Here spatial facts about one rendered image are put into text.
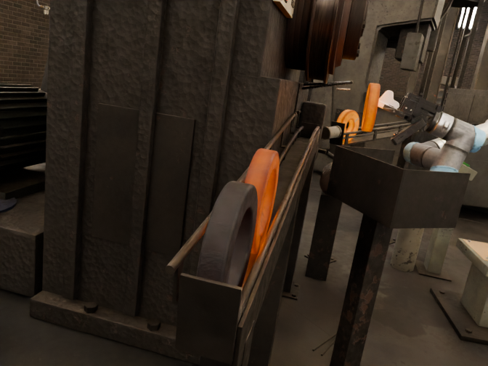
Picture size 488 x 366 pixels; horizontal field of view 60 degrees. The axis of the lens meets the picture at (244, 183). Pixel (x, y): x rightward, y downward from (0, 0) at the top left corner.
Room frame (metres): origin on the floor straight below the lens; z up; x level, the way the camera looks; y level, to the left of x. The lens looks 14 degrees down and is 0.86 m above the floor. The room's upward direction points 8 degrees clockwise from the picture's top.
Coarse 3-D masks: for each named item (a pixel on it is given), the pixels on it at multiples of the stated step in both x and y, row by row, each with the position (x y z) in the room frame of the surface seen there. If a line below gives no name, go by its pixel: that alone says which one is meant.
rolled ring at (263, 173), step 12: (264, 156) 0.68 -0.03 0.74; (276, 156) 0.71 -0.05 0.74; (252, 168) 0.65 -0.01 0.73; (264, 168) 0.65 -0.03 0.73; (276, 168) 0.74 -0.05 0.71; (252, 180) 0.64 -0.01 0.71; (264, 180) 0.64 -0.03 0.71; (276, 180) 0.77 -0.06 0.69; (264, 192) 0.64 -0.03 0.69; (264, 204) 0.76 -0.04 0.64; (264, 216) 0.75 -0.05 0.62; (264, 228) 0.73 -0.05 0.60; (252, 252) 0.66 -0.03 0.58
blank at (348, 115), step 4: (344, 112) 2.04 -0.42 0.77; (348, 112) 2.03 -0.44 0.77; (352, 112) 2.05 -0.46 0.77; (356, 112) 2.07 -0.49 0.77; (340, 116) 2.03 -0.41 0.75; (344, 116) 2.01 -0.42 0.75; (348, 116) 2.03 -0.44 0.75; (352, 116) 2.05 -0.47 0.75; (356, 116) 2.08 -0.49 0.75; (340, 120) 2.01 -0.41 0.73; (344, 120) 2.01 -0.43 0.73; (348, 120) 2.03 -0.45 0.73; (352, 120) 2.06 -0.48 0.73; (356, 120) 2.08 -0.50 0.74; (352, 124) 2.08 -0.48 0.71; (356, 124) 2.09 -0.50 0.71; (348, 128) 2.09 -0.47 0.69; (352, 128) 2.08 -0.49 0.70; (356, 128) 2.09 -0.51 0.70; (344, 132) 2.03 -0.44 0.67; (344, 136) 2.03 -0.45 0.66; (344, 140) 2.04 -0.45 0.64
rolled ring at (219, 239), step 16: (224, 192) 0.50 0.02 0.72; (240, 192) 0.50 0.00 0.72; (256, 192) 0.58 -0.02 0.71; (224, 208) 0.48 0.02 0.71; (240, 208) 0.48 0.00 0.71; (256, 208) 0.60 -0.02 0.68; (208, 224) 0.46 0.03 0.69; (224, 224) 0.46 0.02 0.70; (240, 224) 0.59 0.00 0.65; (208, 240) 0.45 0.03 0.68; (224, 240) 0.45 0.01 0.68; (240, 240) 0.59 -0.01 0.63; (208, 256) 0.45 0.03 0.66; (224, 256) 0.44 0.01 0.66; (240, 256) 0.58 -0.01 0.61; (208, 272) 0.44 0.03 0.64; (224, 272) 0.44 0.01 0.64; (240, 272) 0.56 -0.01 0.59
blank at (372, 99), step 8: (368, 88) 1.39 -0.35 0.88; (376, 88) 1.35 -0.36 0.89; (368, 96) 1.33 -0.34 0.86; (376, 96) 1.33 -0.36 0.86; (368, 104) 1.32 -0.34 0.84; (376, 104) 1.32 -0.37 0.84; (368, 112) 1.32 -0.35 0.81; (376, 112) 1.32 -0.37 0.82; (368, 120) 1.33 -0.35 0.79; (368, 128) 1.35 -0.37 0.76
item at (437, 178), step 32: (352, 160) 1.06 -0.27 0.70; (384, 160) 1.21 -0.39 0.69; (352, 192) 1.04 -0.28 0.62; (384, 192) 0.94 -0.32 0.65; (416, 192) 0.92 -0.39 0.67; (448, 192) 0.96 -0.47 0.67; (384, 224) 0.92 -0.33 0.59; (416, 224) 0.93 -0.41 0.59; (448, 224) 0.97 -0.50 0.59; (384, 256) 1.06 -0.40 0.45; (352, 288) 1.07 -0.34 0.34; (352, 320) 1.05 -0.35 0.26; (352, 352) 1.05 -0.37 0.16
